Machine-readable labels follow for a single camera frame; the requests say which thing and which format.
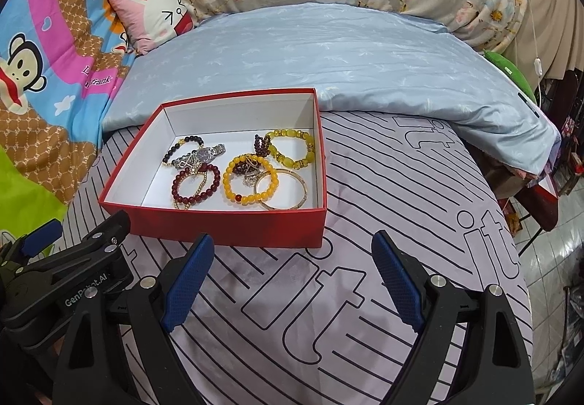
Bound cartoon monkey blanket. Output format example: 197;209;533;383
0;0;138;260

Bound black and gold bead bracelet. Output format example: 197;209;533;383
162;135;204;167

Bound silver wristwatch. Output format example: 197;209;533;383
172;144;227;171

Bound orange bead bracelet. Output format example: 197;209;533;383
222;154;279;206

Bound small gold bead bracelet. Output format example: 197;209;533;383
173;172;208;211

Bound dark red bead bracelet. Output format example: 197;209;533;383
172;163;222;207

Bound white cable with switch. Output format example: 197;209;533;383
513;0;545;88

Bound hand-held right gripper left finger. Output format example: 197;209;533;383
54;234;215;405

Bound beige curtain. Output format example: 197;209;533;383
520;0;584;81

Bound pink rabbit pillow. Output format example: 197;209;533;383
107;0;199;55

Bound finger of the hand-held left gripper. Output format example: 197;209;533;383
0;219;64;271
27;210;131;270

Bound thin gold bangle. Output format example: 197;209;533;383
253;168;308;211

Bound red cardboard box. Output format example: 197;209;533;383
99;88;327;248

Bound small garnet bead bracelet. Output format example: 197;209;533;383
253;133;276;158

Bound light blue quilt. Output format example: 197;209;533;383
101;2;562;180

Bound red stool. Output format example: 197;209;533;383
520;183;561;232

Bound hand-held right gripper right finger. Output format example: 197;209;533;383
372;230;534;405

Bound silver chain bracelet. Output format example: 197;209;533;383
239;156;263;187

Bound green plush toy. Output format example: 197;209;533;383
484;48;541;116

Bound chunky yellow bead bracelet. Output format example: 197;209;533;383
265;127;318;171

